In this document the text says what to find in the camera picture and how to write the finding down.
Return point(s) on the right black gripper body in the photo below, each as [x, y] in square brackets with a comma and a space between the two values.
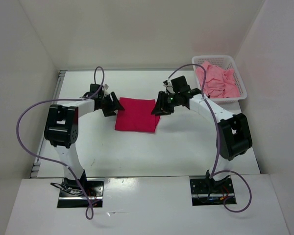
[177, 101]

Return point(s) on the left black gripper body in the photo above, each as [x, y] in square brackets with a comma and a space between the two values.
[103, 99]

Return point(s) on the magenta red t shirt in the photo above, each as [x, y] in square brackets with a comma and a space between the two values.
[137, 116]

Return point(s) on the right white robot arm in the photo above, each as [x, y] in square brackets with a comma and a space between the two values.
[233, 133]

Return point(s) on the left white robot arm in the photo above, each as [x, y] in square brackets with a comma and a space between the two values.
[62, 128]

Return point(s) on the light pink t shirt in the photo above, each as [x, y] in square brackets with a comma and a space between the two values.
[220, 83]

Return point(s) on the white plastic basket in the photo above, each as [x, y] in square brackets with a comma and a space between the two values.
[225, 62]

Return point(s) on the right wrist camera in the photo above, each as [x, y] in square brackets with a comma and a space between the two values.
[168, 86]

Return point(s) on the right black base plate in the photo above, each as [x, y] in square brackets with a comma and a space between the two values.
[203, 196]

